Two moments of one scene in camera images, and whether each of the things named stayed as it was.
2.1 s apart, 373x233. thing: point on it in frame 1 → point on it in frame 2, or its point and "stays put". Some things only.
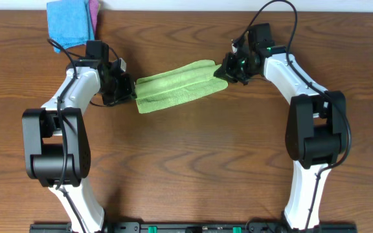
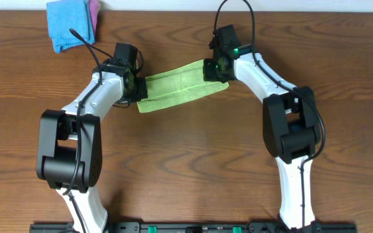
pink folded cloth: [94, 5] stays put
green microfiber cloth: [177, 84] stays put
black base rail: [194, 227] stays put
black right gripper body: [229, 69] → [210, 70]
